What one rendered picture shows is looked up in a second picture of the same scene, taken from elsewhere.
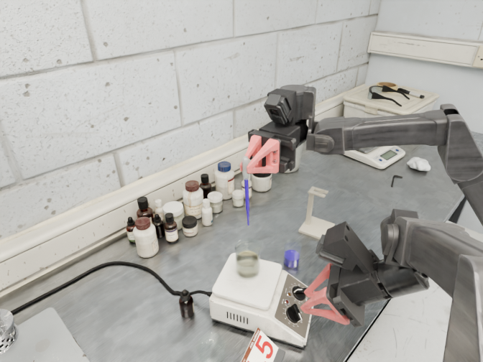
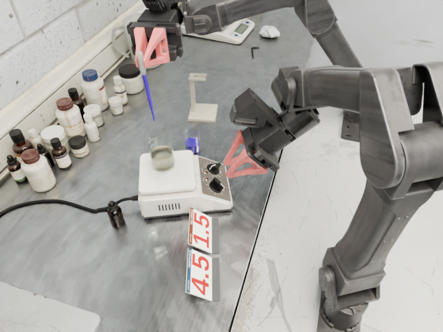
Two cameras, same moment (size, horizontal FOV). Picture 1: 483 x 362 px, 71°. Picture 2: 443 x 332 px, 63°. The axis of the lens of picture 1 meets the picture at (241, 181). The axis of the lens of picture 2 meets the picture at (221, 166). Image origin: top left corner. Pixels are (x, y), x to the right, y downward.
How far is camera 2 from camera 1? 0.15 m
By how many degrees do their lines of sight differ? 24
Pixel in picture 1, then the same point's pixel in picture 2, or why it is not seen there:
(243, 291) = (168, 182)
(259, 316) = (189, 197)
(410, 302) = (296, 148)
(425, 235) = (320, 76)
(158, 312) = (88, 232)
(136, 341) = (80, 263)
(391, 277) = (293, 122)
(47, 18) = not seen: outside the picture
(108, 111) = not seen: outside the picture
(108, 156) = not seen: outside the picture
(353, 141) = (228, 15)
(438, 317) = (318, 152)
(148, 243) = (44, 175)
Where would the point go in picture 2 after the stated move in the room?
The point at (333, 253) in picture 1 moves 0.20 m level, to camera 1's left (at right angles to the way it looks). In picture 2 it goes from (246, 117) to (134, 152)
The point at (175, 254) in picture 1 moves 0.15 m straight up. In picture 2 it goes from (77, 178) to (57, 130)
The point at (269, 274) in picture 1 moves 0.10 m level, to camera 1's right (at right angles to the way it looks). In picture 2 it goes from (184, 161) to (225, 147)
